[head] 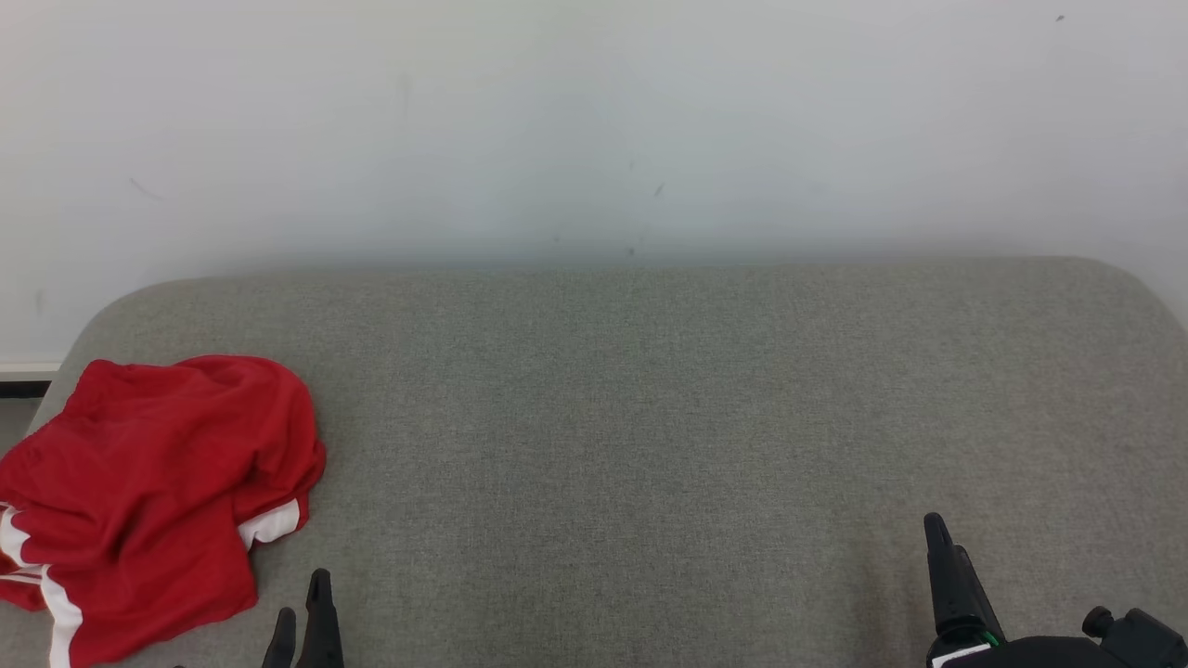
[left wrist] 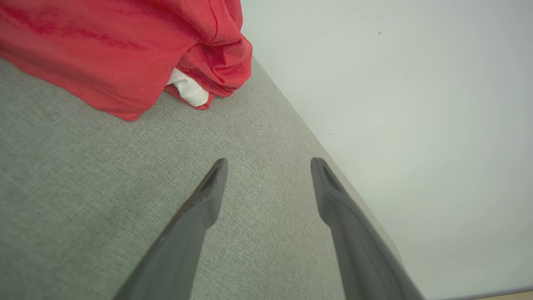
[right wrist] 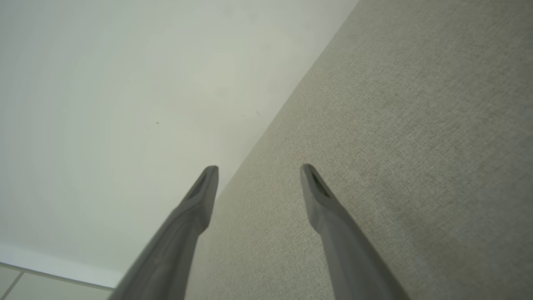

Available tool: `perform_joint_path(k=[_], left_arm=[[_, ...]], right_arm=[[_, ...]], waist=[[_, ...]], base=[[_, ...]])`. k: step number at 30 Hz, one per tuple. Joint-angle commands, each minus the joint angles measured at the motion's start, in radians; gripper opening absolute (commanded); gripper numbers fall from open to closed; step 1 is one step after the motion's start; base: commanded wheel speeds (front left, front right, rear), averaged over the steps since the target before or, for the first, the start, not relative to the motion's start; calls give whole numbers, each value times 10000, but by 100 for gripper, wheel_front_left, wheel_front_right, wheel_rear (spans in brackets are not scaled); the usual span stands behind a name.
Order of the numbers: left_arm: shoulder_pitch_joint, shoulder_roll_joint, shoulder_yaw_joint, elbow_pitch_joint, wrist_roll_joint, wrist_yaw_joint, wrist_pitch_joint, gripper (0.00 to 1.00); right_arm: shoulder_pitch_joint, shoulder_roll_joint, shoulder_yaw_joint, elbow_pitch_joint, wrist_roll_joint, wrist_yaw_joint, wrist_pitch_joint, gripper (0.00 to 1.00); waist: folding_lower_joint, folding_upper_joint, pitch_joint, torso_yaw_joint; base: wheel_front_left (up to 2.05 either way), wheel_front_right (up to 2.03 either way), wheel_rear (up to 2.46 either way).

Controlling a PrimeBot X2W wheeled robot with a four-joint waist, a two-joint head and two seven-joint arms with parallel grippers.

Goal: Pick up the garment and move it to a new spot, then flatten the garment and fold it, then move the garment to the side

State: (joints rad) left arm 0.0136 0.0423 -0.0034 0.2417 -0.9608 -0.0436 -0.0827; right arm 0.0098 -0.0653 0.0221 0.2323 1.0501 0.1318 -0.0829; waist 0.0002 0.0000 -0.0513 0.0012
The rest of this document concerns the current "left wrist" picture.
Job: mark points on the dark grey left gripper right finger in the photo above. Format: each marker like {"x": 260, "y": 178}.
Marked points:
{"x": 362, "y": 258}

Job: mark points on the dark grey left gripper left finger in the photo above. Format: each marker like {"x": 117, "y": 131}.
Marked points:
{"x": 183, "y": 250}

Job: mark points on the red white jersey shirt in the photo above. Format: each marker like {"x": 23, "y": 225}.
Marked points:
{"x": 104, "y": 41}

